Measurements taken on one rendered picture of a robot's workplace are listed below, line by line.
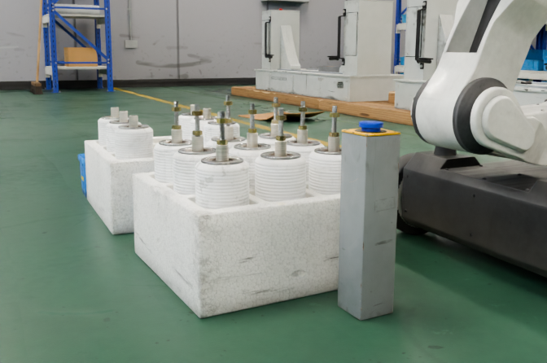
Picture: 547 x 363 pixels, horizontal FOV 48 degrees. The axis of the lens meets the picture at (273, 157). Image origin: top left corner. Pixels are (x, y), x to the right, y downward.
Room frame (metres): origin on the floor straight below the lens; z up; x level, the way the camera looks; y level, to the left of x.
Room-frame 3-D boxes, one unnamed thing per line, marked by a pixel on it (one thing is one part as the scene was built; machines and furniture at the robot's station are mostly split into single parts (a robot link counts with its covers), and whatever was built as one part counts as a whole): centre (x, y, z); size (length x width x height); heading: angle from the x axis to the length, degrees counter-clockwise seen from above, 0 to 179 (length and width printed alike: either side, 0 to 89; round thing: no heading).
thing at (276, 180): (1.14, -0.01, 0.16); 0.10 x 0.10 x 0.18
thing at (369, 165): (1.02, -0.16, 0.16); 0.07 x 0.07 x 0.31; 28
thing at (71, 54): (6.76, 2.08, 0.36); 0.31 x 0.25 x 0.20; 117
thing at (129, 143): (1.55, 0.35, 0.16); 0.10 x 0.10 x 0.18
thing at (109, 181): (1.71, 0.30, 0.09); 0.39 x 0.39 x 0.18; 25
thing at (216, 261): (1.24, 0.04, 0.09); 0.39 x 0.39 x 0.18; 28
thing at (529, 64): (6.51, -2.76, 0.36); 0.50 x 0.38 x 0.21; 117
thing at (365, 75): (5.29, -0.43, 0.45); 1.61 x 0.57 x 0.74; 27
